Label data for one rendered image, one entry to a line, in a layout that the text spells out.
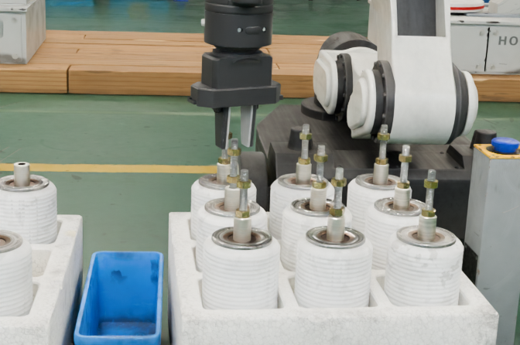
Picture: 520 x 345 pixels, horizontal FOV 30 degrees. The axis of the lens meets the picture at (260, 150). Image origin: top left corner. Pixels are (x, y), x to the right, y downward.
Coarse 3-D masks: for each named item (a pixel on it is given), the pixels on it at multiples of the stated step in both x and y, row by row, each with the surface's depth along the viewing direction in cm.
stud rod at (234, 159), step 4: (232, 140) 129; (236, 140) 129; (232, 144) 129; (236, 144) 129; (232, 148) 129; (236, 148) 129; (232, 156) 129; (236, 156) 129; (232, 160) 129; (236, 160) 130; (232, 164) 130; (236, 164) 130; (232, 168) 130; (236, 168) 130; (232, 172) 130; (236, 172) 130; (232, 176) 130; (232, 184) 130; (236, 184) 131; (232, 188) 130
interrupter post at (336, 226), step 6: (330, 216) 121; (342, 216) 121; (330, 222) 121; (336, 222) 120; (342, 222) 120; (330, 228) 121; (336, 228) 120; (342, 228) 121; (330, 234) 121; (336, 234) 121; (342, 234) 121; (330, 240) 121; (336, 240) 121; (342, 240) 121
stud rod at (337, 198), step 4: (340, 168) 120; (336, 172) 120; (340, 172) 119; (336, 176) 120; (340, 176) 119; (336, 188) 120; (340, 188) 120; (336, 192) 120; (340, 192) 120; (336, 196) 120; (340, 196) 120; (336, 200) 120; (340, 200) 120; (336, 204) 120; (340, 204) 121; (336, 208) 120; (336, 216) 121
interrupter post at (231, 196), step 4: (228, 188) 130; (236, 188) 131; (224, 192) 131; (228, 192) 130; (232, 192) 130; (236, 192) 130; (224, 196) 131; (228, 196) 130; (232, 196) 130; (236, 196) 130; (224, 200) 131; (228, 200) 130; (232, 200) 130; (236, 200) 130; (224, 204) 131; (228, 204) 130; (232, 204) 130; (236, 204) 130; (224, 208) 131; (228, 208) 131; (232, 208) 130; (236, 208) 131
